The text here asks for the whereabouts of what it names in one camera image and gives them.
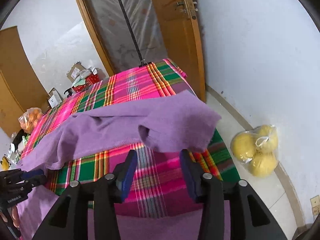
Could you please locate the purple fleece garment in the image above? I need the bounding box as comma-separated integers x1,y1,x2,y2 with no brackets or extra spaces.
18,90,221,239

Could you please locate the person's left hand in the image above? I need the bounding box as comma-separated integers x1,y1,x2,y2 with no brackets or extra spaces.
0,205,20,228

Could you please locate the cluttered glass side table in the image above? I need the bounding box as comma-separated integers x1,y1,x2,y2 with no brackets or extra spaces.
1,129,30,171

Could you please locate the pink plaid tablecloth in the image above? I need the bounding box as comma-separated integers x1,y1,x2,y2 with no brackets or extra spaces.
18,59,240,219

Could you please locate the bag of oranges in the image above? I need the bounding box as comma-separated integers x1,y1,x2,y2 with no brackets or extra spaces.
18,107,43,134

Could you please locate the bag of yellow pomelos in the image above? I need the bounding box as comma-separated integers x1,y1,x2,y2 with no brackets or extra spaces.
231,125,278,178

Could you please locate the white cardboard box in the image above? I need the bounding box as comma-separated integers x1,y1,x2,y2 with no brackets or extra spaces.
48,88,62,108

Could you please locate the wooden wardrobe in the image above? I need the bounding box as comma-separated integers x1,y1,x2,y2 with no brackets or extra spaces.
0,26,50,136

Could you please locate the black spray bottle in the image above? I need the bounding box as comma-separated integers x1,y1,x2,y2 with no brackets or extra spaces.
63,88,73,98

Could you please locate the red gift box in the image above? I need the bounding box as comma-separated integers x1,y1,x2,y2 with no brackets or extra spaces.
72,74,101,93

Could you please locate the brown cardboard parcel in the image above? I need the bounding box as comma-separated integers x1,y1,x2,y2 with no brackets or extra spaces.
66,62,86,82

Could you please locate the wooden door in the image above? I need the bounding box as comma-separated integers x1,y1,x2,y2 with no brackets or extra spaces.
152,0,206,102

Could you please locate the plastic-covered doorway curtain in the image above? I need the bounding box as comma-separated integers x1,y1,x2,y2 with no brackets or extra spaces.
85,0,168,73

